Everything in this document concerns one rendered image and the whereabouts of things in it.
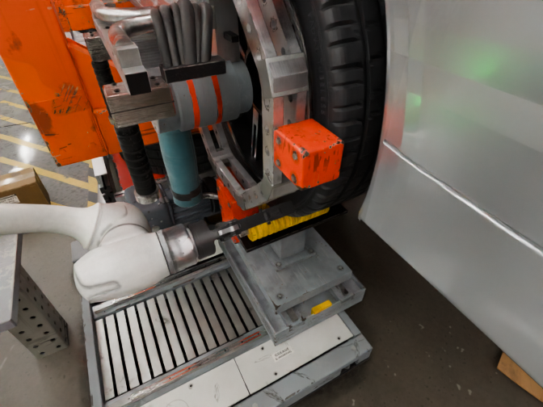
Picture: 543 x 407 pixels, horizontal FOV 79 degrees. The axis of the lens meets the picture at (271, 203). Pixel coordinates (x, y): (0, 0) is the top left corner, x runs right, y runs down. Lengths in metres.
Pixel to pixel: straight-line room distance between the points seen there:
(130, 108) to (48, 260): 1.31
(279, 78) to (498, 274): 0.37
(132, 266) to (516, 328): 0.55
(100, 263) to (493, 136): 0.59
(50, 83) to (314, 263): 0.98
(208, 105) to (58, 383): 1.04
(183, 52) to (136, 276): 0.38
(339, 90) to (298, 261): 0.76
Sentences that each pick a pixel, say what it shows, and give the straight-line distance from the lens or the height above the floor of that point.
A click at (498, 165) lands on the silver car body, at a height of 0.95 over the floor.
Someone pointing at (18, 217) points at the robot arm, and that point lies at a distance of 0.73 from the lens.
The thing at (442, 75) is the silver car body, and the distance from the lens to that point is 0.41.
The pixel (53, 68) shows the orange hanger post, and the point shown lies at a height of 0.82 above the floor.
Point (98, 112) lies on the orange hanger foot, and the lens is 1.20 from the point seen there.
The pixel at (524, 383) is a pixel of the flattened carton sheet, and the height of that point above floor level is 0.01.
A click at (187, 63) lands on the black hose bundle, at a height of 0.98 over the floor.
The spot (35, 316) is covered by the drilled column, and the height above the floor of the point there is 0.21.
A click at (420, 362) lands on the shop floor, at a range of 1.33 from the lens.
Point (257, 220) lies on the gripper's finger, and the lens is 0.67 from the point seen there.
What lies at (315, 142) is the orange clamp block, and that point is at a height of 0.88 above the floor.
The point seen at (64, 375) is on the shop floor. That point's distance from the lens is 1.39.
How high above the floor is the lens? 1.13
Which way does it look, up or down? 41 degrees down
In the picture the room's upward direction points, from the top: straight up
